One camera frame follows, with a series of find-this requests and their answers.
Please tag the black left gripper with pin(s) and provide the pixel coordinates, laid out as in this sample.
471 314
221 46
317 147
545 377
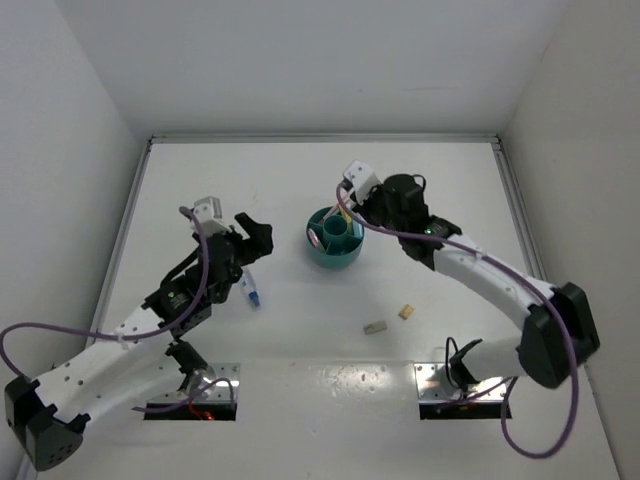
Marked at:
259 241

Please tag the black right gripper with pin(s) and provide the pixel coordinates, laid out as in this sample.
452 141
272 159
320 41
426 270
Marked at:
363 209

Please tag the clear spray bottle blue cap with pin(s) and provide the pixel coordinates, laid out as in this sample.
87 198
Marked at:
249 287

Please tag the yellow highlighter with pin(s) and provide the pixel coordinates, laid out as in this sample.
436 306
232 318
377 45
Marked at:
357 230

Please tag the pink thin pen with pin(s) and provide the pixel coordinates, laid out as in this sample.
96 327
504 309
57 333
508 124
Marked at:
330 213

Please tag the pink highlighter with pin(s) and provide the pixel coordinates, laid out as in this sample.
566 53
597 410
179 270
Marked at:
315 240

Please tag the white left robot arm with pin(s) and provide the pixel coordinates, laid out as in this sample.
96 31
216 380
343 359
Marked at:
49 414

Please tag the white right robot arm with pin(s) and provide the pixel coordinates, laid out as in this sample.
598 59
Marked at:
556 323

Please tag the teal round divided organizer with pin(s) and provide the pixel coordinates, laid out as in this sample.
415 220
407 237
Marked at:
341 247

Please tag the small tan eraser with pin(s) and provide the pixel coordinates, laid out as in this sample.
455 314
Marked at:
406 312

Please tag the grey rectangular eraser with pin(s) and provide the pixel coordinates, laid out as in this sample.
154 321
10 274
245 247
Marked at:
375 327

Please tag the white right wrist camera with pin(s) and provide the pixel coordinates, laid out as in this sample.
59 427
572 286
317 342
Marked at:
359 179

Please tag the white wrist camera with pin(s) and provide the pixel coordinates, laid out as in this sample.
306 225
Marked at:
359 179
208 212

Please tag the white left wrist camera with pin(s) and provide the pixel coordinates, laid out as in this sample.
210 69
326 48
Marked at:
208 212

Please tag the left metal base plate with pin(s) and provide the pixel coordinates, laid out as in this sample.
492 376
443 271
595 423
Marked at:
217 383

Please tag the metal base plate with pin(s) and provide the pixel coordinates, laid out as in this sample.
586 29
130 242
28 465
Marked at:
433 388
217 383

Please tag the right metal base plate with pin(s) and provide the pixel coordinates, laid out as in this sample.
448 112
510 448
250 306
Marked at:
433 388

